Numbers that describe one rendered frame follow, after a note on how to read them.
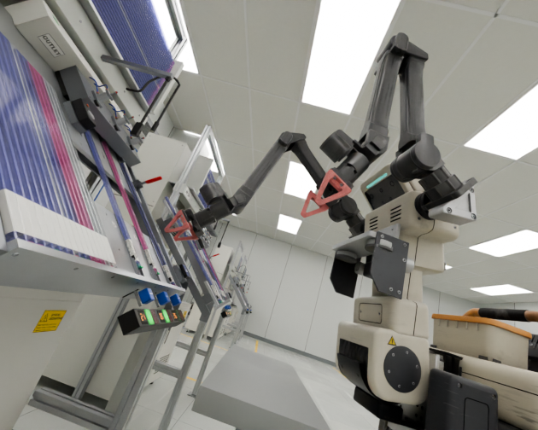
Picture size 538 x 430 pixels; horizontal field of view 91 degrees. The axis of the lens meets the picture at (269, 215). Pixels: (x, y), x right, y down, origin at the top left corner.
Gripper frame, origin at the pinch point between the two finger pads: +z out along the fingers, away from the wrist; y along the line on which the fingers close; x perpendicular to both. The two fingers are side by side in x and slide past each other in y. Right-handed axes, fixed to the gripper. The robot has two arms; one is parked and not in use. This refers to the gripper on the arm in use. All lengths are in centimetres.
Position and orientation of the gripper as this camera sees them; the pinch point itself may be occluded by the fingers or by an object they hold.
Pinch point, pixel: (172, 234)
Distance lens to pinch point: 92.4
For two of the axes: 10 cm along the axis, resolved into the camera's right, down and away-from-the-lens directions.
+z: -8.7, 4.5, -2.1
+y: 0.4, -3.5, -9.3
